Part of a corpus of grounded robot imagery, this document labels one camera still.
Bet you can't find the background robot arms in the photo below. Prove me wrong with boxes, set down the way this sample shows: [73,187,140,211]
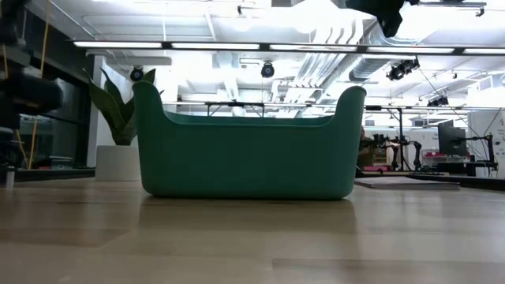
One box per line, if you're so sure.
[372,133,423,171]

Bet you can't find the yellow extension cable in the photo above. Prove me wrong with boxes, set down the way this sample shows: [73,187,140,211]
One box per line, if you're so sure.
[2,0,51,170]

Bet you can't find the silver ventilation duct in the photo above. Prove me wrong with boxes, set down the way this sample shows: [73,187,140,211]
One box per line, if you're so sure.
[349,23,399,82]

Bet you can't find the teal plastic storage bin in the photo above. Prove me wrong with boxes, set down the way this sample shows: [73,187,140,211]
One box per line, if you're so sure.
[132,80,368,200]

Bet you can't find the white plant pot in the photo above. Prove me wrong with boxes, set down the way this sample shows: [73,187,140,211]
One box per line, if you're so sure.
[94,144,142,182]

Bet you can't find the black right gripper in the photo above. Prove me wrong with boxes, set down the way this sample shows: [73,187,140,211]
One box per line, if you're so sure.
[345,0,420,39]

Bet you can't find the green snake plant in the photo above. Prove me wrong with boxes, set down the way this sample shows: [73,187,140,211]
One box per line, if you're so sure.
[82,67,165,147]

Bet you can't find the grey flat mat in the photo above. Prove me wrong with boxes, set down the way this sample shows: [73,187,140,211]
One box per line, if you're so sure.
[353,176,462,191]

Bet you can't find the person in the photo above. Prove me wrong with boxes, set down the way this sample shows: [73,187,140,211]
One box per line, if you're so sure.
[357,125,376,169]

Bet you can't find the dark storage box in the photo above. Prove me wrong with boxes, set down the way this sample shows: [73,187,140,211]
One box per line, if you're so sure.
[39,155,74,170]

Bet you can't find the grey metal cylinder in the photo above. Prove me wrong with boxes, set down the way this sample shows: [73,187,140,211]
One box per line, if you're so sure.
[4,165,16,189]

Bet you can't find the black computer monitor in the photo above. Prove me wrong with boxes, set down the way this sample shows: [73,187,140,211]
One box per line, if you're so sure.
[437,119,469,157]

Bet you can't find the long ceiling light strip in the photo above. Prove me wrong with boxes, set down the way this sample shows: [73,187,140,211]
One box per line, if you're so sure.
[73,40,505,56]

